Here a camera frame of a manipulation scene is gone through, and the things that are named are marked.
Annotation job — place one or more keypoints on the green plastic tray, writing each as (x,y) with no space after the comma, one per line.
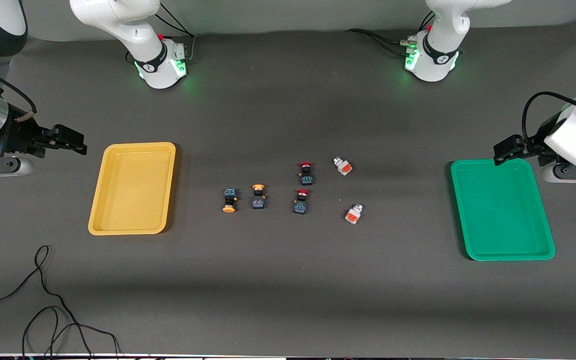
(500,210)

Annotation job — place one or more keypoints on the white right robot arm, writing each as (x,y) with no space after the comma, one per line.
(118,20)

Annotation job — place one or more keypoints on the white orange push button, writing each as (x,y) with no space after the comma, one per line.
(342,166)
(353,214)

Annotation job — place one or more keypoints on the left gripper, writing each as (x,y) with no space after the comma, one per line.
(531,144)

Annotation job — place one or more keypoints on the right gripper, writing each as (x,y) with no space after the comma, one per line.
(19,134)

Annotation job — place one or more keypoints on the yellow mushroom push button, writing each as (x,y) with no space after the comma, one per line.
(258,196)
(229,201)

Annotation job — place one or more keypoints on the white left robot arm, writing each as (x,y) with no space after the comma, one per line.
(438,60)

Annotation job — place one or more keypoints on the yellow plastic tray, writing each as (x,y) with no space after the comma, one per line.
(133,190)

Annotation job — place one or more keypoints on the red mushroom push button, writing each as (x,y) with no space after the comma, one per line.
(301,202)
(306,173)

